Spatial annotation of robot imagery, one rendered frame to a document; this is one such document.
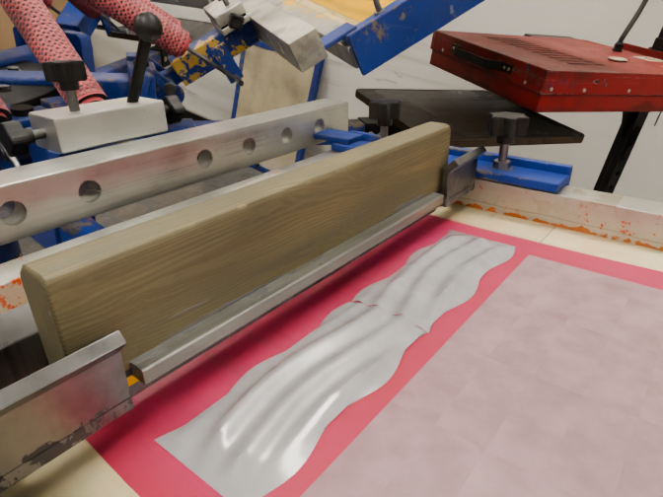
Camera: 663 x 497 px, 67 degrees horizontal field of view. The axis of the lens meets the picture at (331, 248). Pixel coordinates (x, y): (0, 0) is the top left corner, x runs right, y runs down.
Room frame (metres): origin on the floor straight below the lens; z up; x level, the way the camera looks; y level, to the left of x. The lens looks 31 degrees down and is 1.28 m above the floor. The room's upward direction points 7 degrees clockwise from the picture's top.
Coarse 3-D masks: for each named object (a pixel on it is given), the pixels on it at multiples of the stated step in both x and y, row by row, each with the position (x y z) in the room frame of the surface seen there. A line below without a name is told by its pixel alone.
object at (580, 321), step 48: (432, 240) 0.44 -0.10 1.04; (528, 240) 0.45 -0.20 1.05; (336, 288) 0.34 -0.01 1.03; (480, 288) 0.35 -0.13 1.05; (528, 288) 0.35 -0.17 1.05; (576, 288) 0.35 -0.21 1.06; (624, 288) 0.35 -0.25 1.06; (480, 336) 0.28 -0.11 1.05; (528, 336) 0.28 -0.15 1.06; (576, 336) 0.28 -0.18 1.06; (624, 336) 0.28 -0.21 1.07; (576, 384) 0.23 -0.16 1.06; (624, 384) 0.23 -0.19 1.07
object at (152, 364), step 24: (432, 192) 0.48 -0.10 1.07; (408, 216) 0.41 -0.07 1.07; (360, 240) 0.36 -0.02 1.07; (312, 264) 0.31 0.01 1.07; (336, 264) 0.32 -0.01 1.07; (264, 288) 0.28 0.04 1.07; (288, 288) 0.28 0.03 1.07; (240, 312) 0.25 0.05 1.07; (264, 312) 0.26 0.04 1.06; (192, 336) 0.22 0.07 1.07; (216, 336) 0.23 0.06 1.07; (144, 360) 0.20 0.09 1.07; (168, 360) 0.20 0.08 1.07; (144, 384) 0.19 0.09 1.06
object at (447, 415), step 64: (320, 320) 0.29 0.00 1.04; (192, 384) 0.22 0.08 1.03; (384, 384) 0.23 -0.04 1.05; (448, 384) 0.23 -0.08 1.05; (512, 384) 0.23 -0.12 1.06; (128, 448) 0.17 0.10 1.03; (320, 448) 0.17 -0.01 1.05; (384, 448) 0.17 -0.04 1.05; (448, 448) 0.18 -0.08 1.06; (512, 448) 0.18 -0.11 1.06; (576, 448) 0.18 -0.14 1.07; (640, 448) 0.18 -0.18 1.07
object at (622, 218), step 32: (224, 192) 0.48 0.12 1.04; (480, 192) 0.53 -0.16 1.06; (512, 192) 0.51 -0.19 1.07; (544, 192) 0.49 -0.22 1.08; (576, 192) 0.49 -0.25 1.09; (128, 224) 0.39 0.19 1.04; (576, 224) 0.47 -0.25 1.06; (608, 224) 0.46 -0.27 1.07; (640, 224) 0.44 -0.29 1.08; (32, 256) 0.32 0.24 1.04; (0, 288) 0.28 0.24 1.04
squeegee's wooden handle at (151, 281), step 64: (448, 128) 0.50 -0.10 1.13; (256, 192) 0.30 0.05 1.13; (320, 192) 0.33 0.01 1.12; (384, 192) 0.40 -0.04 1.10; (64, 256) 0.20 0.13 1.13; (128, 256) 0.21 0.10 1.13; (192, 256) 0.24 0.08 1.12; (256, 256) 0.28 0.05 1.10; (64, 320) 0.18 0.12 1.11; (128, 320) 0.20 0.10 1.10; (192, 320) 0.23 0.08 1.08
